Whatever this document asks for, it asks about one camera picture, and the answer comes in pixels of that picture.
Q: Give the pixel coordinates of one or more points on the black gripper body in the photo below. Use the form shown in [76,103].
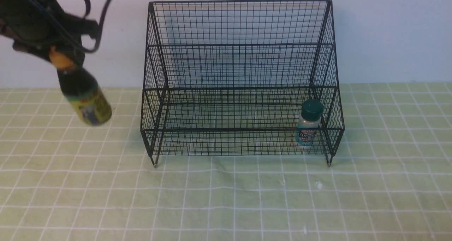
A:
[33,34]

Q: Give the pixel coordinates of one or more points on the dark sauce bottle orange cap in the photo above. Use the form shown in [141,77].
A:
[80,88]

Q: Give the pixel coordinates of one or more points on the clear seasoning jar green lid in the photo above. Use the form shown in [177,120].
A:
[308,122]

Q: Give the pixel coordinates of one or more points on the green checkered tablecloth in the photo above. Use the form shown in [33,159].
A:
[390,179]

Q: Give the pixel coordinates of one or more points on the black wire mesh rack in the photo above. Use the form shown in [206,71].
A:
[228,77]

